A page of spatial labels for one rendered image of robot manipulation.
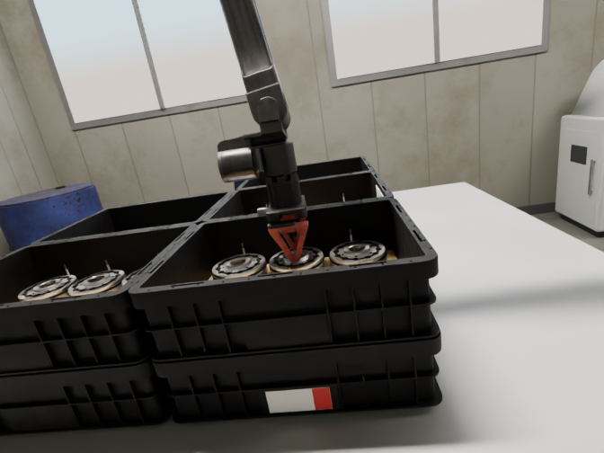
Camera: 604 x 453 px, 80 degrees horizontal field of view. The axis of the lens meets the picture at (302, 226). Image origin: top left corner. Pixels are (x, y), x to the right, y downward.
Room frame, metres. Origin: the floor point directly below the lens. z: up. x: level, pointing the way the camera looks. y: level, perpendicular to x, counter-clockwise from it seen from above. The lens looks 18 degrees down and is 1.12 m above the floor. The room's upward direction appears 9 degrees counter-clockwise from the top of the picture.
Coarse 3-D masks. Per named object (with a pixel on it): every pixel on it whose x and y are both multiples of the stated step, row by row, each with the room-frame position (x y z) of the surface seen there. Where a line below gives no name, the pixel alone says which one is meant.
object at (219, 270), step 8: (232, 256) 0.67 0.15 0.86; (240, 256) 0.67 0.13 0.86; (248, 256) 0.66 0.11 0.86; (256, 256) 0.66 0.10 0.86; (216, 264) 0.64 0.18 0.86; (224, 264) 0.64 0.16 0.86; (256, 264) 0.62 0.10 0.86; (264, 264) 0.62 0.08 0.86; (216, 272) 0.60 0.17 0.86; (224, 272) 0.60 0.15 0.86; (232, 272) 0.59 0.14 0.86; (240, 272) 0.60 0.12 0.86; (248, 272) 0.58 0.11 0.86
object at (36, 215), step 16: (32, 192) 2.54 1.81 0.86; (48, 192) 2.38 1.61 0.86; (64, 192) 2.24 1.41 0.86; (80, 192) 2.29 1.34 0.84; (96, 192) 2.47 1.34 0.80; (0, 208) 2.11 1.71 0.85; (16, 208) 2.09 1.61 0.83; (32, 208) 2.10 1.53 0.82; (48, 208) 2.13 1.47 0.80; (64, 208) 2.18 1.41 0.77; (80, 208) 2.25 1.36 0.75; (96, 208) 2.38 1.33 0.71; (0, 224) 2.15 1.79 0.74; (16, 224) 2.09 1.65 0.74; (32, 224) 2.09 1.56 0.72; (48, 224) 2.11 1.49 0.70; (64, 224) 2.16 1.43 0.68; (16, 240) 2.10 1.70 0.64; (32, 240) 2.09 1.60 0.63
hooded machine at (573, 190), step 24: (600, 72) 2.46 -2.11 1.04; (600, 96) 2.36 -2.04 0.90; (576, 120) 2.45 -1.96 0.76; (600, 120) 2.21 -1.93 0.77; (576, 144) 2.43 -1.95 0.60; (600, 144) 2.19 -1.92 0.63; (576, 168) 2.40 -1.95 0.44; (600, 168) 2.17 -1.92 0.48; (576, 192) 2.38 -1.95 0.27; (600, 192) 2.15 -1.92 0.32; (576, 216) 2.36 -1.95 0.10; (600, 216) 2.14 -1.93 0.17
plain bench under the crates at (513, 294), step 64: (448, 192) 1.43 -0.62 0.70; (448, 256) 0.84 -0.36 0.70; (512, 256) 0.79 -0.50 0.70; (576, 256) 0.74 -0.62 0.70; (448, 320) 0.58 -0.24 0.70; (512, 320) 0.55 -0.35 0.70; (576, 320) 0.52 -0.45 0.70; (448, 384) 0.43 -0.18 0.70; (512, 384) 0.41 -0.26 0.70; (576, 384) 0.39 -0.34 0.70; (0, 448) 0.44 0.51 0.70; (64, 448) 0.42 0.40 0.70; (128, 448) 0.41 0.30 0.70; (192, 448) 0.39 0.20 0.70; (256, 448) 0.37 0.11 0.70; (320, 448) 0.36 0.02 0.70; (384, 448) 0.34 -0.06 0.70; (448, 448) 0.33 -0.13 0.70; (512, 448) 0.31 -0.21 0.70; (576, 448) 0.30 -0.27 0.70
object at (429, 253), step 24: (264, 216) 0.69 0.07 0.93; (408, 216) 0.55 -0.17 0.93; (360, 264) 0.40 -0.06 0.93; (384, 264) 0.39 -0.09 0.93; (408, 264) 0.38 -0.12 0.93; (432, 264) 0.38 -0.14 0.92; (144, 288) 0.43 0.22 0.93; (168, 288) 0.42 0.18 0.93; (192, 288) 0.41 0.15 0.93; (216, 288) 0.41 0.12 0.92; (240, 288) 0.40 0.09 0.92; (264, 288) 0.40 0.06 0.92; (288, 288) 0.40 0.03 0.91; (312, 288) 0.39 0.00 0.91; (336, 288) 0.39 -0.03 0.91
